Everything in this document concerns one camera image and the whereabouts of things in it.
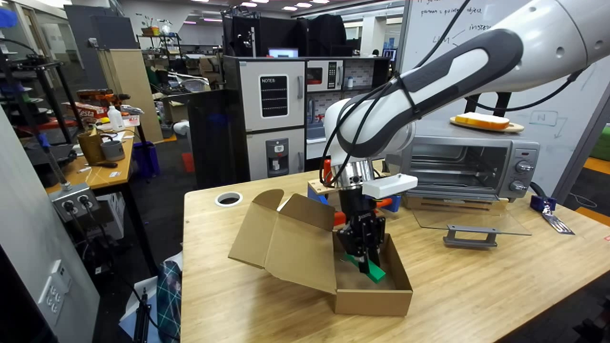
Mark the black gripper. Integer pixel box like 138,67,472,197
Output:
334,189,390,269

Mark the green block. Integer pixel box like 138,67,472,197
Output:
344,252,390,286

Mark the brown cardboard box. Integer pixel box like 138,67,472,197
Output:
228,187,416,319

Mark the grey power box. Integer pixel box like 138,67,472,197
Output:
49,183,104,225

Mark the orange peg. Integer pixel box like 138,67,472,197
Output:
321,159,336,189

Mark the white lab oven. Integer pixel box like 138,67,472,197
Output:
245,128,310,183
237,58,310,134

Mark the white table grommet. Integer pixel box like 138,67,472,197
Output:
214,189,247,210

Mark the small white microwave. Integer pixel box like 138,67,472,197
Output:
306,60,346,96

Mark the silver toaster oven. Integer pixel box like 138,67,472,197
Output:
407,134,544,206

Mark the black cabinet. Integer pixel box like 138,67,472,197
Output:
186,88,253,191

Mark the metal spatula blue holder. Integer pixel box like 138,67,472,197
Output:
529,193,578,239

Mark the tan wooden plate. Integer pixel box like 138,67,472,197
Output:
449,117,527,136

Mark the plaid cloth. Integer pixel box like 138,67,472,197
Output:
155,258,186,343

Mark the computer monitor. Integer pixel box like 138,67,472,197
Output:
268,46,302,62

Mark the whiteboard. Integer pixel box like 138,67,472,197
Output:
401,0,610,204

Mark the blue bin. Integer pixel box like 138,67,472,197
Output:
132,140,163,182

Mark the wooden side desk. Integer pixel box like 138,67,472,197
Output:
43,130,140,197

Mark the white bottle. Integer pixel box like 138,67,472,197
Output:
106,103,127,134

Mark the tall wooden panel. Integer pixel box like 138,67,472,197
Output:
100,46,167,145

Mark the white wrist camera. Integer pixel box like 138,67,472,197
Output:
361,172,420,201

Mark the black arch bracket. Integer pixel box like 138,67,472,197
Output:
464,92,516,121

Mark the black toaster power cable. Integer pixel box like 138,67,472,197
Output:
527,180,556,203

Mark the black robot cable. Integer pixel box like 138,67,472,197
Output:
321,0,610,187

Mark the white wall outlet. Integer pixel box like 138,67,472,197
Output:
35,258,73,330

